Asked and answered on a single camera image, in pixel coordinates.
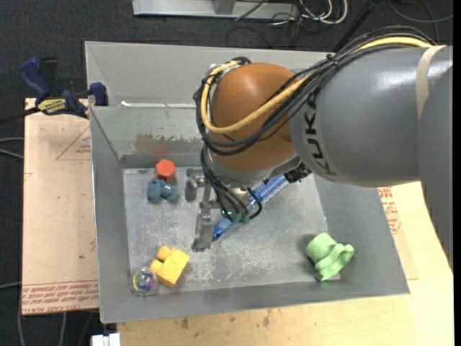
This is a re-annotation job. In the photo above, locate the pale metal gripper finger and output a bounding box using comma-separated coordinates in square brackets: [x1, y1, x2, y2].
[202, 214, 215, 250]
[190, 211, 205, 252]

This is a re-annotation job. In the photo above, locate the blue and white braided tube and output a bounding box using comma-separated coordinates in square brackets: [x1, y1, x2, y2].
[211, 174, 289, 244]

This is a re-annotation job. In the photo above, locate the grey metal fitting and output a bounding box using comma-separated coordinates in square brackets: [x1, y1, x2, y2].
[184, 167, 207, 202]

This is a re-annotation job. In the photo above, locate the yellow toy brick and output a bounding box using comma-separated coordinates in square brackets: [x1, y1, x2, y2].
[148, 245, 191, 289]

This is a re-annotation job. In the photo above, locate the blue toy animal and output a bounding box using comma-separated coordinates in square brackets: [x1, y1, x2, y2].
[146, 177, 180, 204]

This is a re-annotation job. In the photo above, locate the grey metal bin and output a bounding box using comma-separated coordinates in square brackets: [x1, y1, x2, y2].
[84, 40, 411, 324]

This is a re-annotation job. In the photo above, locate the red hexagonal block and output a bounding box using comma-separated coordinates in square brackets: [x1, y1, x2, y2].
[154, 159, 176, 184]

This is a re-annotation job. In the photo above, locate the clear iridescent ball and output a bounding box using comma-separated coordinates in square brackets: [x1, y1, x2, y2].
[130, 267, 158, 297]

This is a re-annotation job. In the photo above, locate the green plastic toy shape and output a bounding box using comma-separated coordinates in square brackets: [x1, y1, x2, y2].
[305, 231, 356, 283]

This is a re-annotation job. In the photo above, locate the brown cardboard board red print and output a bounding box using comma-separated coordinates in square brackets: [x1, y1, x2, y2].
[21, 97, 421, 316]

